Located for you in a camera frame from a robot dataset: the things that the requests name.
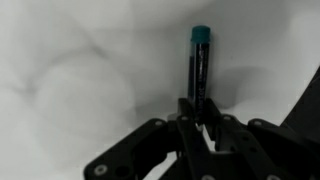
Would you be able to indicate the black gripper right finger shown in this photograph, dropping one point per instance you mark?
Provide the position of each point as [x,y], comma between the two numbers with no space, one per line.
[260,150]

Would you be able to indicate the blue marker with teal cap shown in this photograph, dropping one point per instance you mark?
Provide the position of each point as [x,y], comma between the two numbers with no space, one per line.
[199,66]

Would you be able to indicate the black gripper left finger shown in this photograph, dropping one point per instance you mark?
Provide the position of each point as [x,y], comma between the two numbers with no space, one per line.
[160,140]

